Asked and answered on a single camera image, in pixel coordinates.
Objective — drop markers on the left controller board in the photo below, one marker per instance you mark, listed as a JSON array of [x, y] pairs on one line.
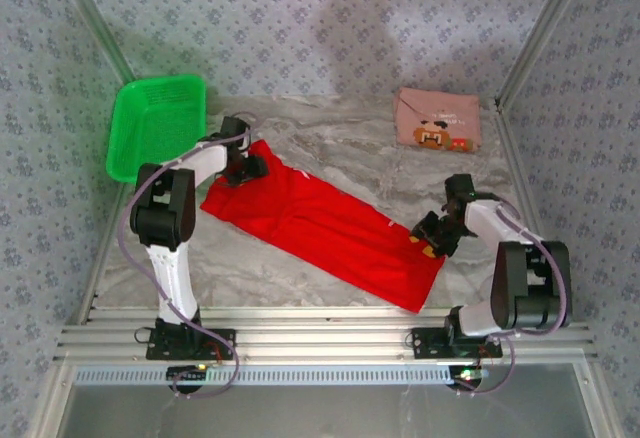
[[187, 374]]

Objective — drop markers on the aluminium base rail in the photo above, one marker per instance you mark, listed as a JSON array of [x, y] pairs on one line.
[[325, 330]]

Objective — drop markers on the shiny metal sheet panel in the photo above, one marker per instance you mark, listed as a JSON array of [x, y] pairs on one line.
[[325, 413]]

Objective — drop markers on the green plastic basket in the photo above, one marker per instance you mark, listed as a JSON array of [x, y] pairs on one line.
[[155, 123]]

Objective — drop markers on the right controller board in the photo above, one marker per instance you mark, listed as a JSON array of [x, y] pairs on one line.
[[470, 377]]

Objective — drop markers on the red t-shirt with bear print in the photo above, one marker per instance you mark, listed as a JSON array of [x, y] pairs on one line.
[[320, 228]]

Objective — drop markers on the aluminium frame post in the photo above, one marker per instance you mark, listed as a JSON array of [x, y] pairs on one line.
[[547, 23]]

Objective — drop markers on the folded pink t-shirt pixel print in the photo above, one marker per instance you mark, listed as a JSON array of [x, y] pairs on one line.
[[435, 108]]

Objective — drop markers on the controller board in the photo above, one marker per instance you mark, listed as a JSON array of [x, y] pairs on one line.
[[470, 377], [187, 374]]

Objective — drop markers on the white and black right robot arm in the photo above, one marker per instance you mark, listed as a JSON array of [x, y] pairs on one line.
[[520, 283]]

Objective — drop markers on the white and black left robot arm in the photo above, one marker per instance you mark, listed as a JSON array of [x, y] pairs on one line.
[[170, 278]]

